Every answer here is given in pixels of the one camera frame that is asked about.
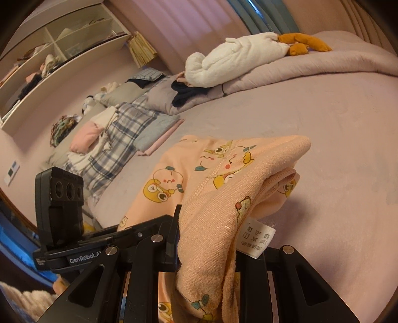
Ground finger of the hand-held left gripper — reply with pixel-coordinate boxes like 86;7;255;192
79;214;178;246

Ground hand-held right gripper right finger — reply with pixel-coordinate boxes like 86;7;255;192
236;245;362;323

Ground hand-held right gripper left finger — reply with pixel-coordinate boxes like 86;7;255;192
37;204;183;323

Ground orange cartoon print shirt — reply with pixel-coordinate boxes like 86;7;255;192
116;135;312;323

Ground rolled pink cloth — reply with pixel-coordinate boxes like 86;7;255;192
70;121;105;155

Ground multicoloured knit bundle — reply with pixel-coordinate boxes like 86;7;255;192
50;115;82;147

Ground grey plaid cloth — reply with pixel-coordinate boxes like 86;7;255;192
67;102;163;200

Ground folded pink cloth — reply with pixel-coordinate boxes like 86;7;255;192
137;119;185;157

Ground beige fluffy rug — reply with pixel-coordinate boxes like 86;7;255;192
0;281;58;323

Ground white cloth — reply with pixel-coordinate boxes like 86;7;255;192
90;107;120;131

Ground folded grey-blue cloth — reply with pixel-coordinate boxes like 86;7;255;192
134;114;181;153

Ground small white plush toy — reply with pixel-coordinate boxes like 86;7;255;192
81;95;103;116

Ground grey-beige pillow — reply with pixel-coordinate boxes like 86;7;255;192
99;81;150;107

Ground purple bed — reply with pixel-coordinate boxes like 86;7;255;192
47;29;398;323

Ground dark navy garment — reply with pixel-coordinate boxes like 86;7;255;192
172;80;216;108

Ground blue striped pillow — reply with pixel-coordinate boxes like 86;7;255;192
127;68;167;84

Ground white plush toy orange feet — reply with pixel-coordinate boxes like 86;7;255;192
185;32;333;88

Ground pink curtain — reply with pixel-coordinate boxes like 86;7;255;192
124;0;250;41

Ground purple duvet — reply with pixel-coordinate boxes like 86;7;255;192
146;29;398;116

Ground teal curtain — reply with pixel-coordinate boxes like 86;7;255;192
226;0;292;35

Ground white wall control panel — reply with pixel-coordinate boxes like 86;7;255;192
4;161;21;186

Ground cream wall shelf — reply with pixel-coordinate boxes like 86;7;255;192
0;0;133;135

